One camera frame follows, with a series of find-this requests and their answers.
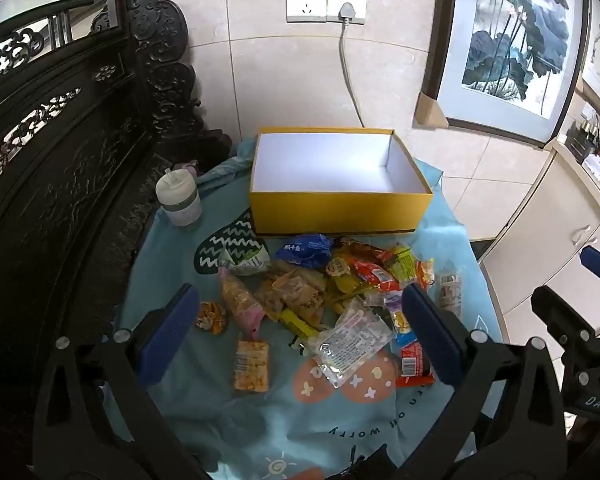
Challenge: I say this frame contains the framed lotus painting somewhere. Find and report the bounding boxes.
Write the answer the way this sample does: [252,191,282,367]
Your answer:
[414,0,588,146]

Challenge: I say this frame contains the pink cracker packet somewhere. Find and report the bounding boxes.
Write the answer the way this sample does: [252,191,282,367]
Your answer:
[219,268,265,340]

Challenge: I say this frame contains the clear white-label snack bag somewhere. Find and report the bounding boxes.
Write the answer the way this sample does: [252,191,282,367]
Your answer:
[306,297,392,389]

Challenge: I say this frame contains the brown pastry packets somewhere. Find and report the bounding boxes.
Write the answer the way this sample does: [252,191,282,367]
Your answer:
[254,260,327,328]

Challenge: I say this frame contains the green white snack packet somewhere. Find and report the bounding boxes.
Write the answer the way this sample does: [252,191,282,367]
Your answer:
[218,246,271,276]

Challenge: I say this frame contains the clear black-text snack tube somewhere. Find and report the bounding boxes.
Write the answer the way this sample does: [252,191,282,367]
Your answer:
[438,261,464,321]

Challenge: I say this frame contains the yellow stick packet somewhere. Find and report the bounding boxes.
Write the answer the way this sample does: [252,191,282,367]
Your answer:
[278,309,318,340]

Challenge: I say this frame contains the large red snack packet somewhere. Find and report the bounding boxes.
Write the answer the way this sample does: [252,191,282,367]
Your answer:
[346,257,400,292]

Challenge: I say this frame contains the purple cartoon popcorn bag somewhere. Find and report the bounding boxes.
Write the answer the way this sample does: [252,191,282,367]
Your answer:
[384,290,411,335]

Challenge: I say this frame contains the light blue printed tablecloth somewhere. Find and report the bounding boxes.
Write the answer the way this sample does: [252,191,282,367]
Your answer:
[101,138,506,480]

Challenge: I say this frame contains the orange snack packet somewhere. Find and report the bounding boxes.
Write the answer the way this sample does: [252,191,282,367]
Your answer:
[195,301,227,335]

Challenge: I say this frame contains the red yellow popcorn bag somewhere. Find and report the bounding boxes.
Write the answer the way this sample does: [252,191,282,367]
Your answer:
[415,258,436,292]

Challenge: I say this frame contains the red barcode snack packet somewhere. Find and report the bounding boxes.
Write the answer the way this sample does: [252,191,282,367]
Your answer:
[396,341,436,388]

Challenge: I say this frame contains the long red snack bar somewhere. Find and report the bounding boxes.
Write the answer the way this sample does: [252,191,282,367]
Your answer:
[334,236,393,264]

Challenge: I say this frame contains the blue snack bag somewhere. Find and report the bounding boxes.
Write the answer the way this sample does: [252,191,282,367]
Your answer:
[275,234,332,270]

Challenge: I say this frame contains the orange cracker packet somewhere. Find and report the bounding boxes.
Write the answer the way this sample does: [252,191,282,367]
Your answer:
[234,339,270,393]

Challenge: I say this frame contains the white lidded cup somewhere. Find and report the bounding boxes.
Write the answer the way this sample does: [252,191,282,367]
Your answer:
[155,169,202,226]

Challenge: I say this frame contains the dark carved wooden furniture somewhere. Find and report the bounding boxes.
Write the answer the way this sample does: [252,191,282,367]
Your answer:
[0,0,232,479]

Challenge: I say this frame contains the white double wall socket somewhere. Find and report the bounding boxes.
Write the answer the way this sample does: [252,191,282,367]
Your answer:
[286,0,366,25]

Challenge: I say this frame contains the yellow cardboard box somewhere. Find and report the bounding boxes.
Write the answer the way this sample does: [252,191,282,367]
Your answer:
[249,127,434,236]

